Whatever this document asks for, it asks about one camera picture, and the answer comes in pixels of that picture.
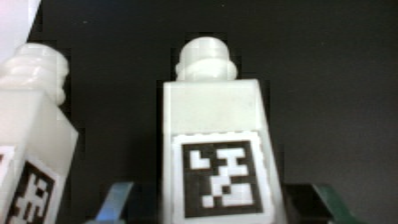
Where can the white square tabletop panel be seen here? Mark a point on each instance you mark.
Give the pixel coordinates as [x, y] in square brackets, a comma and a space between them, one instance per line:
[19, 11]

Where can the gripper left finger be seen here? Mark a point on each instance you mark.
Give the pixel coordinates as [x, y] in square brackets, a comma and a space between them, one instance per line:
[113, 206]

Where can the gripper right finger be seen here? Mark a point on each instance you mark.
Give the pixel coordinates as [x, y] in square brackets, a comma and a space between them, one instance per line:
[315, 206]

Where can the white leg right inner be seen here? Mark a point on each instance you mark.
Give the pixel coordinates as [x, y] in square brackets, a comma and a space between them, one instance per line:
[38, 135]

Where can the white leg with tag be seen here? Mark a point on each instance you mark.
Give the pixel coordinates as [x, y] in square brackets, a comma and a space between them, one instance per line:
[218, 171]

